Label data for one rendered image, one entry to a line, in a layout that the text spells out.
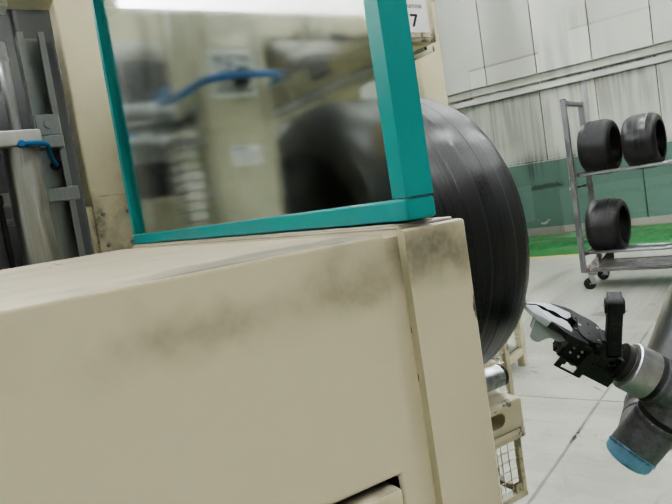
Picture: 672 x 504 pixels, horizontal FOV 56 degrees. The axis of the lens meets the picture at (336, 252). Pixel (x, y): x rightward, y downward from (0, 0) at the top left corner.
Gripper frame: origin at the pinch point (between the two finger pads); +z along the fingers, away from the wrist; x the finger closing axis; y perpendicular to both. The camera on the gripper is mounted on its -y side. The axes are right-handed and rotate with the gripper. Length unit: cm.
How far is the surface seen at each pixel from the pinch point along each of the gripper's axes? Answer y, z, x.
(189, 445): -32, 35, -85
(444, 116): -21.2, 29.7, 8.0
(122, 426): -33, 37, -86
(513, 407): 18.5, -7.2, -5.2
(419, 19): -24, 45, 61
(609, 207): 136, -166, 514
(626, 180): 242, -333, 1046
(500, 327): 2.6, 4.5, -7.8
